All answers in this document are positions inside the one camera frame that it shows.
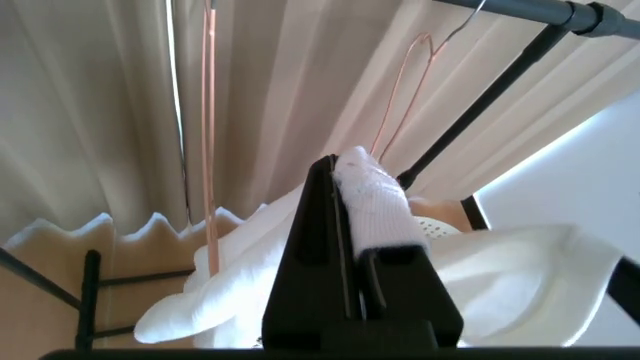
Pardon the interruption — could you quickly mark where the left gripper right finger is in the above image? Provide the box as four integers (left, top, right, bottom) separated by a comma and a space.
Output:
357, 243, 465, 350

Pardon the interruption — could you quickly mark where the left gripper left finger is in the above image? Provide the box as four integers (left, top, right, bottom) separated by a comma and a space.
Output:
262, 154, 359, 350

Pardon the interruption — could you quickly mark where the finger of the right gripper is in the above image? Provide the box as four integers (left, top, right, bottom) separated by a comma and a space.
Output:
607, 256, 640, 326

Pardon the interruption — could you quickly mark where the white printed t-shirt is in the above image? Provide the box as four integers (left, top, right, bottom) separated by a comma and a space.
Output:
133, 146, 622, 350

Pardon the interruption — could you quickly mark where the pink clothes hanger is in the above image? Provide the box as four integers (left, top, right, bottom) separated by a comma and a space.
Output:
201, 0, 220, 277
369, 0, 489, 164

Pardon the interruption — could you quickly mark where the white laundry basket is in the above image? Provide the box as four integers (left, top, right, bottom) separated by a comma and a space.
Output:
414, 215, 461, 240

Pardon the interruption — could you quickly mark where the black clothes rack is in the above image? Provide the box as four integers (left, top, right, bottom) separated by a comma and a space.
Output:
0, 0, 640, 351

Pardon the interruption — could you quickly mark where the beige curtain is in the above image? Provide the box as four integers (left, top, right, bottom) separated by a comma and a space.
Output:
0, 0, 640, 246

